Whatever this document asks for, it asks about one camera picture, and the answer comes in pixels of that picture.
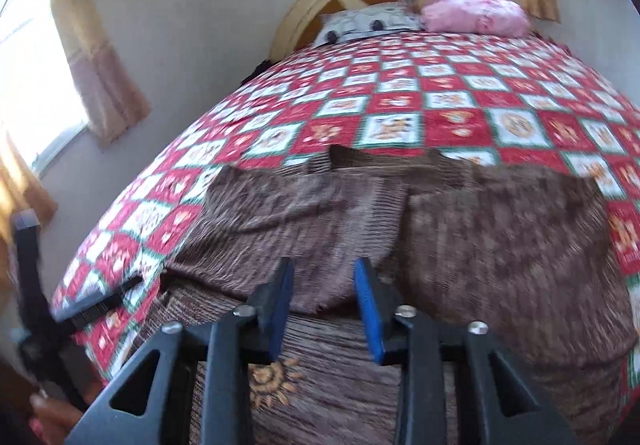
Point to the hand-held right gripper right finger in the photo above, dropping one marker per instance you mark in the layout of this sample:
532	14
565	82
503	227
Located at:
369	312

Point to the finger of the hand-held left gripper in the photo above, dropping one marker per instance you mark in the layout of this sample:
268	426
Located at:
95	302

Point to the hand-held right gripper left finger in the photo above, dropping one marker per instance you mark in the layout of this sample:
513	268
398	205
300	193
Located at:
284	312

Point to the brown striped knit garment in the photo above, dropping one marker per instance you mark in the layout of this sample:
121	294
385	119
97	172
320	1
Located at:
500	250

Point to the person's left hand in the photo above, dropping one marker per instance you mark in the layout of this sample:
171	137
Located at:
60	420

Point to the red checkered printed blanket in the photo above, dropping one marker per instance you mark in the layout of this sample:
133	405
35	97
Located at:
400	100

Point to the side window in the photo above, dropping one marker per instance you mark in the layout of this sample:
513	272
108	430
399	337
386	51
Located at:
35	75

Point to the long beige curtain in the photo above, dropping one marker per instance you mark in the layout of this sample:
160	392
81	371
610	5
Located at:
95	55

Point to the white pillow with black dots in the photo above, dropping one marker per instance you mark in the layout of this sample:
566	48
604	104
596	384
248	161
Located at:
360	22

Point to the arched yellow wooden headboard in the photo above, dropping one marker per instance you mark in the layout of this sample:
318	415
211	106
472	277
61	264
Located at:
310	0

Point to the pink pillow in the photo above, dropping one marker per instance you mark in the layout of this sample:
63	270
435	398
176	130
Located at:
475	15

